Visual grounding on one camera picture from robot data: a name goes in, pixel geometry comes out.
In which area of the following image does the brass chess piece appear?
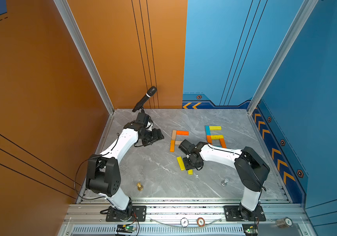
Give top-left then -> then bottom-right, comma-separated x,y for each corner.
137,183 -> 144,191

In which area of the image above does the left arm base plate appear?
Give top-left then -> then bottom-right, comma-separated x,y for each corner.
106,205 -> 147,222

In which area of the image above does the silver chess piece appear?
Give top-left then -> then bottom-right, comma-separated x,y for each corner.
221,179 -> 229,186

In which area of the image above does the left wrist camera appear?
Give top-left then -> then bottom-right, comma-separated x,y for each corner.
136,112 -> 153,131

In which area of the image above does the aluminium corner post right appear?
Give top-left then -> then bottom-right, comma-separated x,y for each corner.
247,0 -> 318,115

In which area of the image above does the aluminium corner post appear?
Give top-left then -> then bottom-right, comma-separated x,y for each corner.
54,0 -> 114,115
247,0 -> 318,115

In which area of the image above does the right green circuit board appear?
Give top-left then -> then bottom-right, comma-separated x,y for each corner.
242,224 -> 258,236

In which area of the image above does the long orange block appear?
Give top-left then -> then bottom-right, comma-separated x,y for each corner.
176,130 -> 189,136

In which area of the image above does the black microphone on stand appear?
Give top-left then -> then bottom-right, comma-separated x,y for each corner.
132,86 -> 157,112

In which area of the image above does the orange block bottom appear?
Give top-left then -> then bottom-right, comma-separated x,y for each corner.
220,138 -> 226,148

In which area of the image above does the aluminium corner post left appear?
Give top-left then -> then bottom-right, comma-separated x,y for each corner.
54,0 -> 114,115

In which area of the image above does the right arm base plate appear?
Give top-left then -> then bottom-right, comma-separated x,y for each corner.
223,205 -> 266,222

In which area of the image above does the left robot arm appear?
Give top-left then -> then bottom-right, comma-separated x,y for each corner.
86,122 -> 164,212

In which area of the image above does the left green circuit board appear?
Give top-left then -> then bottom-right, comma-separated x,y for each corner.
116,224 -> 137,234

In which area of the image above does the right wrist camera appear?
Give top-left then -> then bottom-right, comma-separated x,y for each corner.
179,140 -> 199,156

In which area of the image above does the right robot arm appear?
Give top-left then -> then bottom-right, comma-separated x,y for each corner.
179,140 -> 270,218

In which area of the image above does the aluminium front rail frame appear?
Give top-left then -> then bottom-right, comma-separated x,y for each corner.
58,198 -> 316,236

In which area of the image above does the green circuit board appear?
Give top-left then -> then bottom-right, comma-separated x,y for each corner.
242,224 -> 258,236
116,224 -> 137,234

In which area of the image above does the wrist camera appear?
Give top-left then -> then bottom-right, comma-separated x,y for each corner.
136,112 -> 153,131
179,140 -> 199,156

